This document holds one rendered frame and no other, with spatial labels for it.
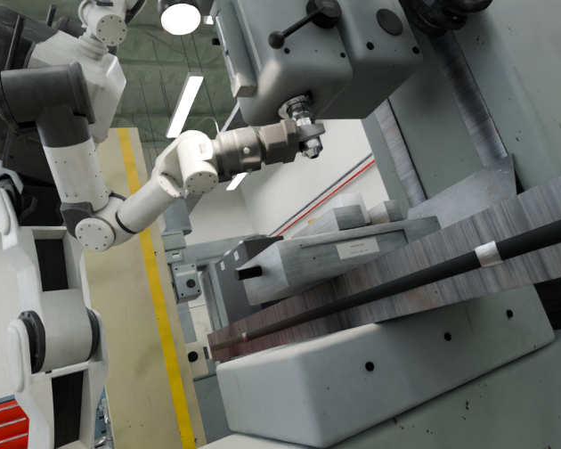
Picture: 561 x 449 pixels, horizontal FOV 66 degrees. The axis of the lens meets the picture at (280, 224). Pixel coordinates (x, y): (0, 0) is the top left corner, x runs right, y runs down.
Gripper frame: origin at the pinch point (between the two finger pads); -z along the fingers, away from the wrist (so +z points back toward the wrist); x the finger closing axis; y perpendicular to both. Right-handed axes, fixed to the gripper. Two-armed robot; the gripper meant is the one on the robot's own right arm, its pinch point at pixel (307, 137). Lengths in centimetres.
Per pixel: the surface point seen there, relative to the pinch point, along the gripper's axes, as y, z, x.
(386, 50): -13.3, -20.2, -5.3
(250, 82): -11.4, 9.3, -5.5
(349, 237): 24.6, 2.2, -13.2
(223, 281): 18, 23, 43
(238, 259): 15.1, 18.4, 31.6
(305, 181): -239, -180, 715
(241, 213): -285, -61, 984
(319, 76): -8.2, -3.4, -8.3
